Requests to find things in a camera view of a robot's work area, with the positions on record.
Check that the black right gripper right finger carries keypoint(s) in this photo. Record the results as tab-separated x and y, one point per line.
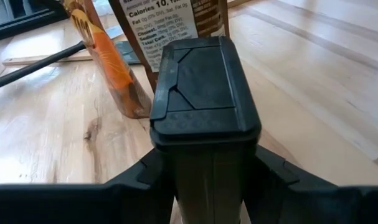
269	199

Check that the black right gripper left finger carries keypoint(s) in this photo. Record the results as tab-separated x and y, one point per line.
145	199

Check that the green black pepper tin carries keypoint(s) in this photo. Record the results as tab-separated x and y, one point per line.
204	93

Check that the orange brown taco mix packet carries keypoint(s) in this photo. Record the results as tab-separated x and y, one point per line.
111	62
163	28

